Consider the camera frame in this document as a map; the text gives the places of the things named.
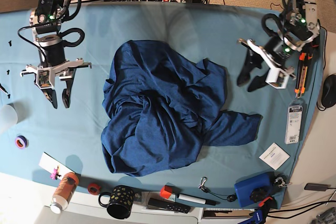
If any white black marker pen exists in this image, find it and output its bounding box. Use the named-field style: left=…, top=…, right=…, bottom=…
left=176, top=194, right=218, bottom=206

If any dark blue t-shirt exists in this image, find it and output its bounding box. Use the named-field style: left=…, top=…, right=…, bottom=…
left=101, top=40, right=261, bottom=177

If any black remote control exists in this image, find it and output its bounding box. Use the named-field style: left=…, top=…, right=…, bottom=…
left=148, top=198, right=191, bottom=214

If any blue orange clamp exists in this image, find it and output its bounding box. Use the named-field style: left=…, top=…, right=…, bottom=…
left=239, top=196, right=276, bottom=224

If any white square paper leaflet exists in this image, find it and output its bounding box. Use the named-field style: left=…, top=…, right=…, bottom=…
left=259, top=143, right=290, bottom=170

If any translucent plastic cup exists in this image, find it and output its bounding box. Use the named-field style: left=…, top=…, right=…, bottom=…
left=0, top=104, right=18, bottom=134

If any black computer mouse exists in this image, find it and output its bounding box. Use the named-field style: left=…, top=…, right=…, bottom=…
left=321, top=74, right=336, bottom=109

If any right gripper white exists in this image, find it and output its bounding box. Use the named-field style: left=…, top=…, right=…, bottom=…
left=20, top=58, right=92, bottom=109

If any blue plastic case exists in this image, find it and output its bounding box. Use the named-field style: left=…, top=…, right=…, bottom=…
left=234, top=173, right=273, bottom=208

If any orange black utility knife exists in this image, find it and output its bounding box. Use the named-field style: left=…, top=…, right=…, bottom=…
left=295, top=52, right=313, bottom=99

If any pink small clip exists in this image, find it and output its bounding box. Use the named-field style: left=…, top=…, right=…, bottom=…
left=50, top=166, right=62, bottom=180

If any black power adapter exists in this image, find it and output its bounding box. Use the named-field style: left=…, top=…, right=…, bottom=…
left=304, top=183, right=329, bottom=191

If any packaged bit set blister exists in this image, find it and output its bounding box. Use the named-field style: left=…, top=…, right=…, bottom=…
left=285, top=99, right=303, bottom=145

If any red tape roll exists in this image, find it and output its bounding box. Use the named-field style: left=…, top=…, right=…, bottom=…
left=87, top=183, right=102, bottom=195

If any orange plastic bottle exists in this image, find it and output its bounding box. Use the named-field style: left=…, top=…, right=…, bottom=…
left=50, top=172, right=79, bottom=214

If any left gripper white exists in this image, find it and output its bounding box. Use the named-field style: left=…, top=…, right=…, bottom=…
left=237, top=38, right=297, bottom=92

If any red orange cube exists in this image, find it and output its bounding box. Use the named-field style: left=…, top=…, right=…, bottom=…
left=160, top=185, right=173, bottom=199

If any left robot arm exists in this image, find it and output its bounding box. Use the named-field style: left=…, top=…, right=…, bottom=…
left=237, top=0, right=320, bottom=92

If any white paper card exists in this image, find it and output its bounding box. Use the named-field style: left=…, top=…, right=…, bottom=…
left=39, top=152, right=65, bottom=175

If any purple tape roll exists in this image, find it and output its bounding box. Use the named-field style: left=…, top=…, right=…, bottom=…
left=15, top=135, right=28, bottom=149

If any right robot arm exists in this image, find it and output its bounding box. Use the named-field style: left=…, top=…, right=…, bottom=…
left=20, top=0, right=91, bottom=108

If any carabiner with black lanyard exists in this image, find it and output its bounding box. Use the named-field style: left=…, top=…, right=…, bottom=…
left=198, top=177, right=237, bottom=202

